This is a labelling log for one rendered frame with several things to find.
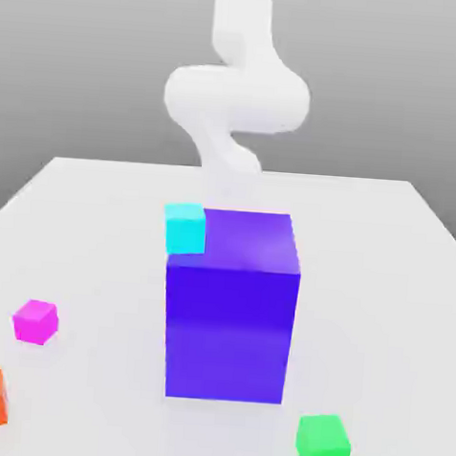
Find small cyan cube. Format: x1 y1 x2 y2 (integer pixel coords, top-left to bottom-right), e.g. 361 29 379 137
160 201 209 258

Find small magenta cube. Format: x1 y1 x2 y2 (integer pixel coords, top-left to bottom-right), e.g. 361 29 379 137
10 297 62 347

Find small green cube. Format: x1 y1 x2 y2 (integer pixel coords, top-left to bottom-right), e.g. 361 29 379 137
293 411 355 456

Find large purple box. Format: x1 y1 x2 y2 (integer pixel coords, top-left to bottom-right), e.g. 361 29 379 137
156 205 306 407

